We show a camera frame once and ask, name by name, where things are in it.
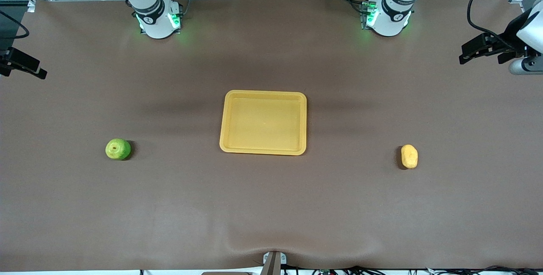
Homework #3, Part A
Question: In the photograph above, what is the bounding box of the green apple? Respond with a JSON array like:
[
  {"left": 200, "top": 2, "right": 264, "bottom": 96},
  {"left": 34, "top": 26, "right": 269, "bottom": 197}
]
[{"left": 105, "top": 138, "right": 132, "bottom": 160}]

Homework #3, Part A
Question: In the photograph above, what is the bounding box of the yellow potato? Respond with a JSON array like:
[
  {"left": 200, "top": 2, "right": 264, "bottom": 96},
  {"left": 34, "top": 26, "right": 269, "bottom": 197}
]
[{"left": 401, "top": 144, "right": 419, "bottom": 169}]

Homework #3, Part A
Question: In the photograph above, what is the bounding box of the yellow plastic tray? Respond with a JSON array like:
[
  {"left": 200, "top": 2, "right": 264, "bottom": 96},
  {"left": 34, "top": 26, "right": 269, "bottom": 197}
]
[{"left": 219, "top": 90, "right": 307, "bottom": 156}]

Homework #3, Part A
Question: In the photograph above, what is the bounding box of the brown table mat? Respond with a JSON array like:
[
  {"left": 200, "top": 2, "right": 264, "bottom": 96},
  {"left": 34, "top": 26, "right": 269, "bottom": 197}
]
[{"left": 0, "top": 0, "right": 543, "bottom": 272}]

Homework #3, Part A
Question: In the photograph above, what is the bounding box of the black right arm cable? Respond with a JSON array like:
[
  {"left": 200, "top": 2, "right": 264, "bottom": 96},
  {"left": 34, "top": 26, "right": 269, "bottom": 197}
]
[{"left": 0, "top": 11, "right": 30, "bottom": 40}]

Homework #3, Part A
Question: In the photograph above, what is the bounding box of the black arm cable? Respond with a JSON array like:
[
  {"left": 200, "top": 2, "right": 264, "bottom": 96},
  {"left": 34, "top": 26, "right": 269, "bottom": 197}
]
[
  {"left": 0, "top": 11, "right": 30, "bottom": 40},
  {"left": 467, "top": 0, "right": 509, "bottom": 40}
]

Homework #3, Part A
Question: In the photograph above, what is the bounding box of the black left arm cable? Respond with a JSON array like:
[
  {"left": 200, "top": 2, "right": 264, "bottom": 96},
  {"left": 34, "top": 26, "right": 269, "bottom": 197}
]
[{"left": 467, "top": 0, "right": 509, "bottom": 40}]

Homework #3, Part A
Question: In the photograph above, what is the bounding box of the metal table edge bracket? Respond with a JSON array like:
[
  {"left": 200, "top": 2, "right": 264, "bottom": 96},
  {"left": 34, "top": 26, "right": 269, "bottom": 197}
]
[{"left": 262, "top": 251, "right": 287, "bottom": 275}]

